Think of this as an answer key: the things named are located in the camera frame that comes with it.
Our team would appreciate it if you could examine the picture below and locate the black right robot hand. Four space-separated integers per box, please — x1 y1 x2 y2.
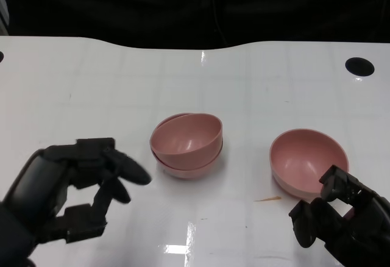
288 165 390 267

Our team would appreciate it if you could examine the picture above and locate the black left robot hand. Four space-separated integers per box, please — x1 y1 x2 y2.
0 138 152 267

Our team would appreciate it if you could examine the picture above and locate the pink plastic bowl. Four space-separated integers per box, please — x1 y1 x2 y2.
269 129 350 201
149 113 223 167
153 114 225 180

